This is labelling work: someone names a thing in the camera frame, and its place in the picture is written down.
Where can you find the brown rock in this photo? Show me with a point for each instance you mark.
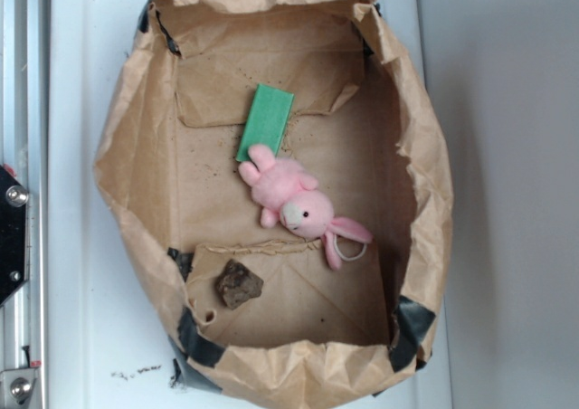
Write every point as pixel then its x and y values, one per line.
pixel 238 284

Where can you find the pink plush bunny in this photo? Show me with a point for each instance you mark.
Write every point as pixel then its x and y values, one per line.
pixel 289 195

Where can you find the green rectangular sponge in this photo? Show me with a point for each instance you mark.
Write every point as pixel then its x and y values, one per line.
pixel 267 120

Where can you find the brown paper bag bin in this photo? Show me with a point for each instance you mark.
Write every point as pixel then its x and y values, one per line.
pixel 361 122

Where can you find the black mounting plate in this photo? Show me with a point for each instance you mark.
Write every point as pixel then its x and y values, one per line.
pixel 14 235

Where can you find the aluminium frame rail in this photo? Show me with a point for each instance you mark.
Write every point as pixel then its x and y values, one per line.
pixel 23 151

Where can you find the silver corner bracket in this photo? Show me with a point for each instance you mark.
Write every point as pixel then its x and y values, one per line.
pixel 20 389

